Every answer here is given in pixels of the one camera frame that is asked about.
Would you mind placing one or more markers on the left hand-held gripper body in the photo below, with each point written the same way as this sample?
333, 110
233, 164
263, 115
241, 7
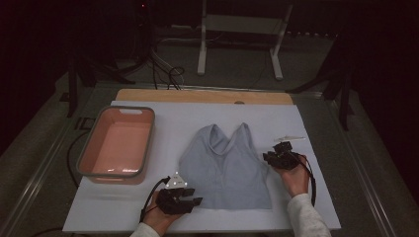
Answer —
169, 200

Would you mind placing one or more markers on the black floor bracket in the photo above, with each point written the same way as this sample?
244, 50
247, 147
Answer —
85, 123

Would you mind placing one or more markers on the pink basin with grey rim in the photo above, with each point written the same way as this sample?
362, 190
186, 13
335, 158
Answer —
115, 148

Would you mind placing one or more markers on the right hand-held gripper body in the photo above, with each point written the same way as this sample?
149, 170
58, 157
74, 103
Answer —
286, 159

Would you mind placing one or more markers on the round table grommet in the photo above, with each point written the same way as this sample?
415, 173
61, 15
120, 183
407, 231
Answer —
239, 102

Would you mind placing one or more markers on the black stand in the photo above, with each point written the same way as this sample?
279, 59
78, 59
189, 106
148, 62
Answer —
344, 98
72, 92

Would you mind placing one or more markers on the person's right hand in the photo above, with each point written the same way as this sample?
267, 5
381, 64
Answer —
296, 181

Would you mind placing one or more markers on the white metal stand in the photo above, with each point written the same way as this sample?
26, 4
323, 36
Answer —
201, 49

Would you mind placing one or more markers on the light blue tank top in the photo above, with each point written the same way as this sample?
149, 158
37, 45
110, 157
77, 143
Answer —
227, 171

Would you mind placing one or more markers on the white table cover sheet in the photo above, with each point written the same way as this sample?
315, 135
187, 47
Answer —
131, 210

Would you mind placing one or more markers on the person's left hand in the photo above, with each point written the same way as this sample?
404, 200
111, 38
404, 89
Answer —
159, 219

